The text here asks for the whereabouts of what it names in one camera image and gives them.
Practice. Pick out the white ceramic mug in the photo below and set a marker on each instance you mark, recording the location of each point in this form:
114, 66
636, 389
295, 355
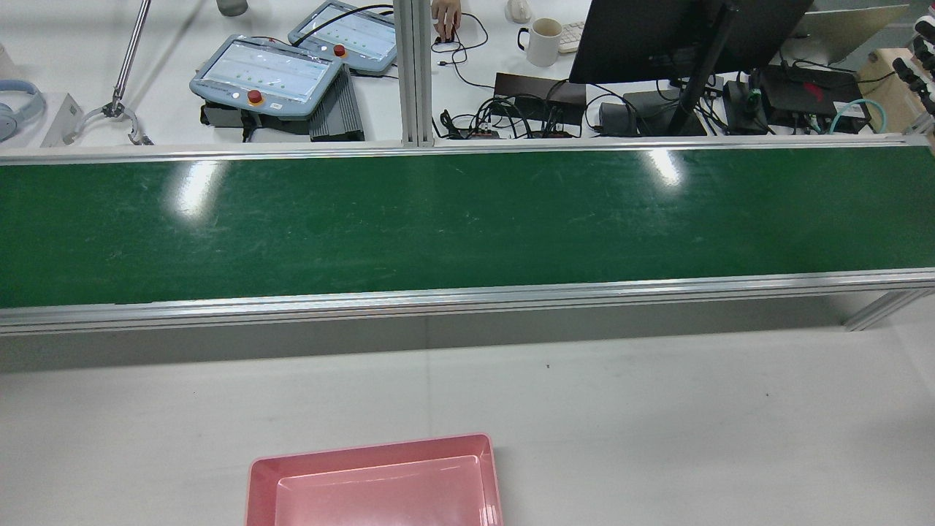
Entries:
544, 44

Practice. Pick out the black mini computer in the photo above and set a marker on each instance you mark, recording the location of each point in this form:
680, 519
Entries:
811, 91

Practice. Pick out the white computer mouse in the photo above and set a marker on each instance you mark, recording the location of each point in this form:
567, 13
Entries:
518, 10

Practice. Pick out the black power adapter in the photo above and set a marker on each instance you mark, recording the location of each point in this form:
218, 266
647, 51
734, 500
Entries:
617, 118

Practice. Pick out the green conveyor belt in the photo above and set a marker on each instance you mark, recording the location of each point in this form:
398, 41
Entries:
467, 226
438, 303

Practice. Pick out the small black dock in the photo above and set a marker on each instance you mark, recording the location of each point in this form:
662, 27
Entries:
741, 102

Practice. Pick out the black finned box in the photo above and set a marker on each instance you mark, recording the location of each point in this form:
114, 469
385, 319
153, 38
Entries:
336, 109

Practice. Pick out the white keyboard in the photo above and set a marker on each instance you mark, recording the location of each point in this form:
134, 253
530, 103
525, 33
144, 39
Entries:
571, 36

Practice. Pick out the grey metal plate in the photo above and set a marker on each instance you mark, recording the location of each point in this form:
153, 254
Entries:
66, 120

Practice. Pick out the silver laptop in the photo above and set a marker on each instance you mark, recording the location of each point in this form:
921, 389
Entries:
847, 33

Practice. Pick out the light blue headphones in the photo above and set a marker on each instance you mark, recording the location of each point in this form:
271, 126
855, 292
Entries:
35, 109

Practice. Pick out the metal stand rod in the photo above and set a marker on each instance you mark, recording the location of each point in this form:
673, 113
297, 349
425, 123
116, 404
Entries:
132, 51

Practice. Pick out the person's bare hand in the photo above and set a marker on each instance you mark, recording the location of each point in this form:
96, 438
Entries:
445, 13

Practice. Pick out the black monitor stand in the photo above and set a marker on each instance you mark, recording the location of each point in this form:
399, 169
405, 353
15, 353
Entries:
697, 80

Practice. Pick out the black monitor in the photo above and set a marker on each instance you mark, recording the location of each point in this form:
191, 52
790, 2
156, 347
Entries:
643, 36

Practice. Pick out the flat black box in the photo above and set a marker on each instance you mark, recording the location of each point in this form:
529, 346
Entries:
526, 88

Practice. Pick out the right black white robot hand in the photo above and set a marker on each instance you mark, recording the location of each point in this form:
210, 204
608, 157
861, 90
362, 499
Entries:
924, 80

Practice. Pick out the blue-grey teach pendant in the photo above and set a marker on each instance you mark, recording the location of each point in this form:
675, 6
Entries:
350, 33
263, 73

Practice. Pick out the grey cup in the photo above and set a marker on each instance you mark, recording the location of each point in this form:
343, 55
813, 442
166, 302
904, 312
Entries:
232, 6

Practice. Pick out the aluminium profile post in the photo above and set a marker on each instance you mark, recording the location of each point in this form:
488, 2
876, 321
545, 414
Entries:
413, 73

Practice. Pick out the pink plastic box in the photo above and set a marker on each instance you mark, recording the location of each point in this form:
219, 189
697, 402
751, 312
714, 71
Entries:
380, 489

